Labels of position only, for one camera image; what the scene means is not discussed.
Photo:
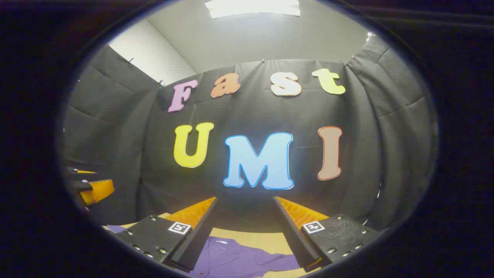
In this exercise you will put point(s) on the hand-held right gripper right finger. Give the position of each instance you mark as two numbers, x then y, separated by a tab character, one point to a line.
299	247

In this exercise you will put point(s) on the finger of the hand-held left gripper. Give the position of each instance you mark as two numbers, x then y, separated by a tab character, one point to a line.
98	191
79	171

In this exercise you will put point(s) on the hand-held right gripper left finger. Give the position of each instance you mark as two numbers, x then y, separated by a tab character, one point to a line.
197	247

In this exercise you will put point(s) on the purple knit garment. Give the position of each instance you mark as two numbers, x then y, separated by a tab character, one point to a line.
239	258

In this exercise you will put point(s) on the black backdrop cloth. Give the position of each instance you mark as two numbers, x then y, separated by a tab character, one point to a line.
247	112

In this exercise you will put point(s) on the ceiling light panel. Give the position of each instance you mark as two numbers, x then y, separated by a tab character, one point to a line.
251	7

